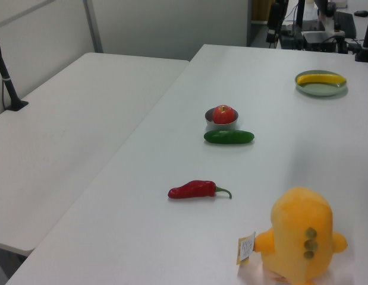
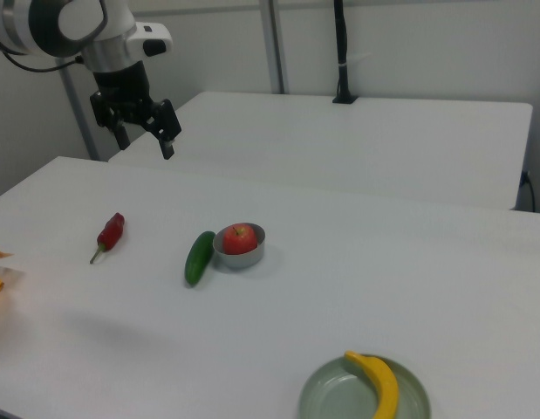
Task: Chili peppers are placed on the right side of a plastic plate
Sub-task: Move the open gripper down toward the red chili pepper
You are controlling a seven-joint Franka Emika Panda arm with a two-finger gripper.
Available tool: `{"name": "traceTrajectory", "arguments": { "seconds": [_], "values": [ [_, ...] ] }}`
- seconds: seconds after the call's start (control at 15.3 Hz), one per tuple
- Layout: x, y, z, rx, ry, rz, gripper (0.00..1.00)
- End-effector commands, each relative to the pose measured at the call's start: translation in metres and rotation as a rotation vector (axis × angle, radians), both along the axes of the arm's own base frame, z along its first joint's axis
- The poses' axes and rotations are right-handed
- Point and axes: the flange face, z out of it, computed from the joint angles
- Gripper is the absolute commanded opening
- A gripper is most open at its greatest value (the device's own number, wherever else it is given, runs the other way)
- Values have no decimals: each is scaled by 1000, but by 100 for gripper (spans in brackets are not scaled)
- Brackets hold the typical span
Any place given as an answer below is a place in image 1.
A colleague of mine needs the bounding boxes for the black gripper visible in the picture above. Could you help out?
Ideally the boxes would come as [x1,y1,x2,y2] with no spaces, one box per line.
[266,2,283,43]

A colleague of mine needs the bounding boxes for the red chili pepper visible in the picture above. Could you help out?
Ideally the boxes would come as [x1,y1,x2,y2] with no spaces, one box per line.
[167,179,233,200]

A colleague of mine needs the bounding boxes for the pale green plastic plate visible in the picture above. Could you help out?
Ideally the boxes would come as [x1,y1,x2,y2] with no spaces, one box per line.
[294,69,349,97]

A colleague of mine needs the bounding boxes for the black electronics box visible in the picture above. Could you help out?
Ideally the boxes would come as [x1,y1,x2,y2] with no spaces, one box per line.
[279,24,304,50]

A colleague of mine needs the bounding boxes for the yellow cabinet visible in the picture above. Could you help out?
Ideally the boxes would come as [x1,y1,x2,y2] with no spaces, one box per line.
[250,0,275,23]

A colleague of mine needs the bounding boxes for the black tripod pole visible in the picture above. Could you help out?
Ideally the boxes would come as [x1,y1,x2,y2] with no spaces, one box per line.
[295,0,307,32]

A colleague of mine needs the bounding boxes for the black laptop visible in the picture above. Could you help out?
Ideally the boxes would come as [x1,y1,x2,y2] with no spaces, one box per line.
[301,19,326,32]

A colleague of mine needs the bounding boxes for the black control box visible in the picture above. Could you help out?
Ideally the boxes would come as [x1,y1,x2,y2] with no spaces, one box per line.
[301,30,341,53]

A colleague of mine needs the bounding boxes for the yellow banana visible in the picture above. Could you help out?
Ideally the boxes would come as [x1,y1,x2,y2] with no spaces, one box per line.
[297,73,347,86]

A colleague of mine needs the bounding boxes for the dark keyboard device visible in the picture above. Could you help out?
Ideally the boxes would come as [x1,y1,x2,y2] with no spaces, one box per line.
[333,11,357,38]

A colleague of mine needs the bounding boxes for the black clamp stand pole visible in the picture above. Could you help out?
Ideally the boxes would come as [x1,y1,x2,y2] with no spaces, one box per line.
[354,0,368,62]

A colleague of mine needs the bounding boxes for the red apple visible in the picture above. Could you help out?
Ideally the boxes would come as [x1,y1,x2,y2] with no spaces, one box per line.
[212,104,235,125]

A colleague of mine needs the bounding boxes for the grey metal bowl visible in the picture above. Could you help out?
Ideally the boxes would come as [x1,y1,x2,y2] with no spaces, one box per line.
[205,107,240,131]

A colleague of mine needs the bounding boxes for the green cucumber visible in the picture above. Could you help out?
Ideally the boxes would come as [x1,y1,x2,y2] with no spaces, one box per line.
[203,129,256,145]

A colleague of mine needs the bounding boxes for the yellow plush toy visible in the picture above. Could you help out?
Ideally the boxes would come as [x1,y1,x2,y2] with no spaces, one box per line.
[236,186,348,285]

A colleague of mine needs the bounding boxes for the black camera stand pole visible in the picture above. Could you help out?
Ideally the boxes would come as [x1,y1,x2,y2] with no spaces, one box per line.
[0,31,29,112]

